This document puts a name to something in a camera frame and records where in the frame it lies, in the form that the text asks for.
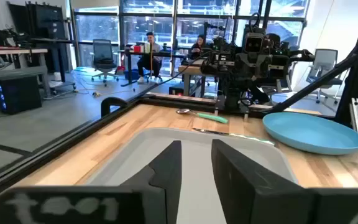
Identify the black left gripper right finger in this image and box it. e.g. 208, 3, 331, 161
211, 139, 319, 224

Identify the black office table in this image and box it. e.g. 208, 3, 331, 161
117, 49, 192, 88

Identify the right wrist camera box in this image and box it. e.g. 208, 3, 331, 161
243, 32, 266, 54

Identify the small wooden table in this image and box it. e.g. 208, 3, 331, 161
178, 64, 205, 98

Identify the wooden-top desk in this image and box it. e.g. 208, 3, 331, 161
0, 48, 52, 98

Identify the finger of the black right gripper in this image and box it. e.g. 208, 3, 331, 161
235, 57, 254, 78
252, 57, 271, 78

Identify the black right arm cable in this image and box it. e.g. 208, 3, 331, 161
144, 49, 219, 96

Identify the person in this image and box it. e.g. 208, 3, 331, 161
189, 34, 208, 60
136, 31, 163, 84

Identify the grey office chair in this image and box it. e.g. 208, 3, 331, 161
305, 49, 344, 106

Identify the black computer tower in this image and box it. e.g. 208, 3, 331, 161
0, 75, 42, 115

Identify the black arched clamp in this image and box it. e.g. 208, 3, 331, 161
100, 96, 129, 118

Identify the grey plastic tray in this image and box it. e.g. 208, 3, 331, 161
84, 126, 298, 224

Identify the knife with pale green handle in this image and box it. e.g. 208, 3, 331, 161
192, 127, 275, 146

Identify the black monitor stand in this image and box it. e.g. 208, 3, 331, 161
7, 1, 77, 94

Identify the spoon with green handle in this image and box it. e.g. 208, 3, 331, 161
175, 108, 229, 124

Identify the yellow cable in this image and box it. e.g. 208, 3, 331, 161
73, 88, 136, 98

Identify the blue bin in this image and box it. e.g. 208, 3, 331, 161
123, 68, 140, 81

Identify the black office chair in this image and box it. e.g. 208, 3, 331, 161
89, 39, 120, 87

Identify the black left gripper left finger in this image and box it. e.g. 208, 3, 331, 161
119, 139, 183, 224

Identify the blue plastic plate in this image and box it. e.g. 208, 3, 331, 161
262, 111, 358, 156

